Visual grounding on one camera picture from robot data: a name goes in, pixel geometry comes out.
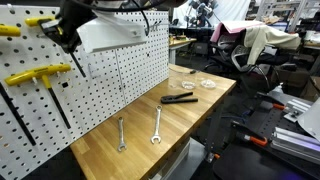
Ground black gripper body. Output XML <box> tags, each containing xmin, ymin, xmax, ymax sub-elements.
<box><xmin>58</xmin><ymin>0</ymin><xmax>96</xmax><ymax>53</ymax></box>

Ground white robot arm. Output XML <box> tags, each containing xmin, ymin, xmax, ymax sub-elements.
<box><xmin>36</xmin><ymin>0</ymin><xmax>186</xmax><ymax>54</ymax></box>

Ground white peg board left panel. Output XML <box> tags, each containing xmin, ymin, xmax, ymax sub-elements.
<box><xmin>0</xmin><ymin>5</ymin><xmax>124</xmax><ymax>180</ymax></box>

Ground white peg board panel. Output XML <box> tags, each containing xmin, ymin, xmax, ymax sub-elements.
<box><xmin>0</xmin><ymin>5</ymin><xmax>124</xmax><ymax>180</ymax></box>
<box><xmin>116</xmin><ymin>11</ymin><xmax>169</xmax><ymax>105</ymax></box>

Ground long metal peg hook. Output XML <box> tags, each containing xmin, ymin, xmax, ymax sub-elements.
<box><xmin>149</xmin><ymin>21</ymin><xmax>170</xmax><ymax>32</ymax></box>

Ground white peg board right panel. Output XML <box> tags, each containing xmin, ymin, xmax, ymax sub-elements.
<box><xmin>116</xmin><ymin>11</ymin><xmax>169</xmax><ymax>105</ymax></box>

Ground black pliers tool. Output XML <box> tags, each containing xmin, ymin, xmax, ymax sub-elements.
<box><xmin>160</xmin><ymin>92</ymin><xmax>198</xmax><ymax>104</ymax></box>

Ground clear plastic container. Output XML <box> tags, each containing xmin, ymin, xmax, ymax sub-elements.
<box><xmin>169</xmin><ymin>69</ymin><xmax>197</xmax><ymax>90</ymax></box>

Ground small silver combination wrench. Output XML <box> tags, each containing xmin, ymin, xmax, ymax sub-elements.
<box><xmin>117</xmin><ymin>117</ymin><xmax>127</xmax><ymax>152</ymax></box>

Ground large silver combination wrench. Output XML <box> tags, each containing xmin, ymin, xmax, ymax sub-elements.
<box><xmin>150</xmin><ymin>105</ymin><xmax>162</xmax><ymax>144</ymax></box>

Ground office chair with beige cloth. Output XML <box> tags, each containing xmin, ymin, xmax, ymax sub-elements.
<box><xmin>210</xmin><ymin>21</ymin><xmax>301</xmax><ymax>86</ymax></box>

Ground aluminium extrusion bars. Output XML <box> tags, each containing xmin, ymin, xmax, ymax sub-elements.
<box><xmin>270</xmin><ymin>127</ymin><xmax>320</xmax><ymax>164</ymax></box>

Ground yellow T-handle key at edge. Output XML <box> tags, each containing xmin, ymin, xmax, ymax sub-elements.
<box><xmin>0</xmin><ymin>25</ymin><xmax>21</xmax><ymax>37</ymax></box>

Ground large yellow T-handle hex key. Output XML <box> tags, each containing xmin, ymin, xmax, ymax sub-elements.
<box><xmin>5</xmin><ymin>64</ymin><xmax>71</xmax><ymax>129</ymax></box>

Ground orange handled clamp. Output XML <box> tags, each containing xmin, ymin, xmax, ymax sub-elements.
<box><xmin>231</xmin><ymin>121</ymin><xmax>268</xmax><ymax>146</ymax></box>

